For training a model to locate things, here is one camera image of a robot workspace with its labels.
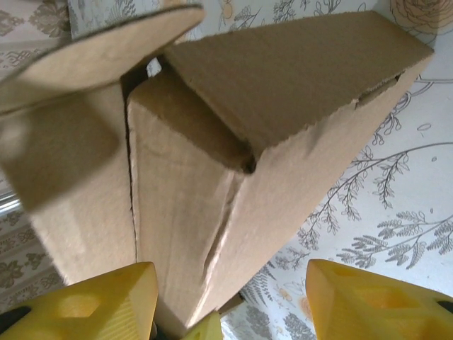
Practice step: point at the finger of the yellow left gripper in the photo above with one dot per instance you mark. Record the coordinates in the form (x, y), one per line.
(209, 329)

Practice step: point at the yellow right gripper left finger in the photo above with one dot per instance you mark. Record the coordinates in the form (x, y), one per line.
(88, 311)

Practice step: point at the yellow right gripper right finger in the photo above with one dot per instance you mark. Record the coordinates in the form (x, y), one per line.
(371, 308)

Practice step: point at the brown cardboard mailer box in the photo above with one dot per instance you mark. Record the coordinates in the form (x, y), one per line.
(283, 106)

